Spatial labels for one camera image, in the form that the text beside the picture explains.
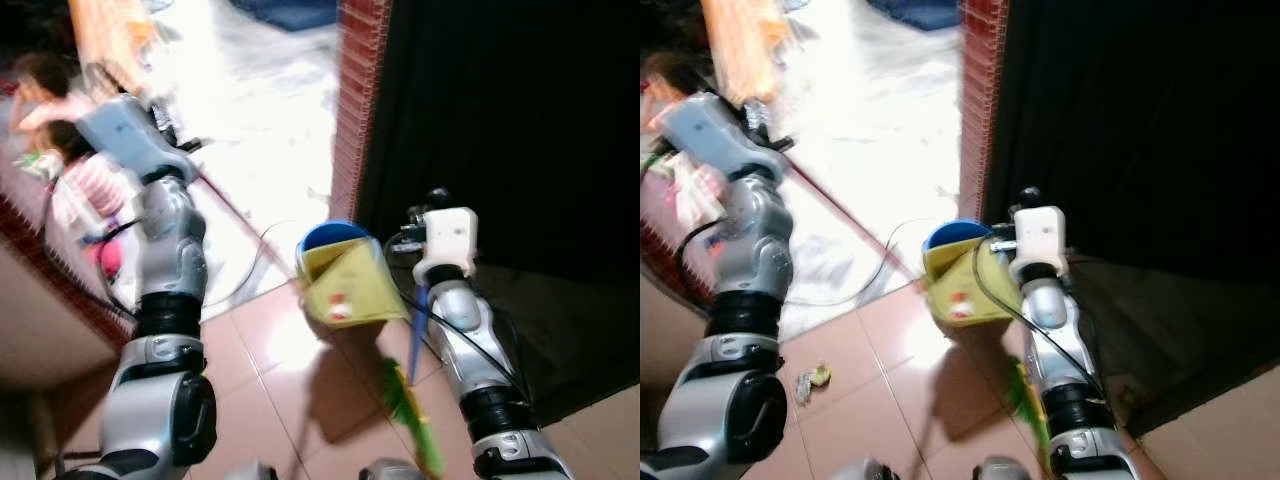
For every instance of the red and white wrapper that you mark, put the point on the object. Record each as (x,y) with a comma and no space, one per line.
(340,307)
(962,305)

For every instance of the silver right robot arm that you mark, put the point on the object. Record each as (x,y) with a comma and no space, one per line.
(1070,380)
(485,370)

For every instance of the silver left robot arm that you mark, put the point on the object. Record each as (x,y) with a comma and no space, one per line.
(165,380)
(745,390)

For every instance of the blue plastic bucket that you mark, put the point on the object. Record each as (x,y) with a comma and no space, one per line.
(955,232)
(335,235)

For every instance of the orange striped cloth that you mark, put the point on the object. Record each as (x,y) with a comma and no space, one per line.
(748,40)
(115,30)

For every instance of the child in striped shirt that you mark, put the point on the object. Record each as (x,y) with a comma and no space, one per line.
(700,190)
(90,200)

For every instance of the child in pink shirt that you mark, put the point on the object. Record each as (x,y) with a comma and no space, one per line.
(665,90)
(50,95)

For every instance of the dark blue mat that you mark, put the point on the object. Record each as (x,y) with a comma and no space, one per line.
(285,12)
(915,12)

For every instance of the grey right robot leg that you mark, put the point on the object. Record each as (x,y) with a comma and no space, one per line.
(392,470)
(1008,470)

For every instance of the grey robot leg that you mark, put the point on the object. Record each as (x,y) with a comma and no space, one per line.
(855,471)
(250,472)
(392,470)
(1008,470)

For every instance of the crumpled yellowish wrapper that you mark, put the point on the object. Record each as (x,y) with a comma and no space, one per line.
(812,385)

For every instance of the grey left robot leg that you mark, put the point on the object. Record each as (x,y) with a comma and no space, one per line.
(855,471)
(250,472)

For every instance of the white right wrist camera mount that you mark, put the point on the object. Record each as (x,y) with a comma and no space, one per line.
(450,240)
(1040,238)

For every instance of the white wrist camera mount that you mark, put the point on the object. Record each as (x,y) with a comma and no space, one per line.
(450,240)
(715,135)
(125,135)
(1040,238)

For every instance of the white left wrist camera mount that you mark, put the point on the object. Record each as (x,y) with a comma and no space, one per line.
(125,135)
(715,135)

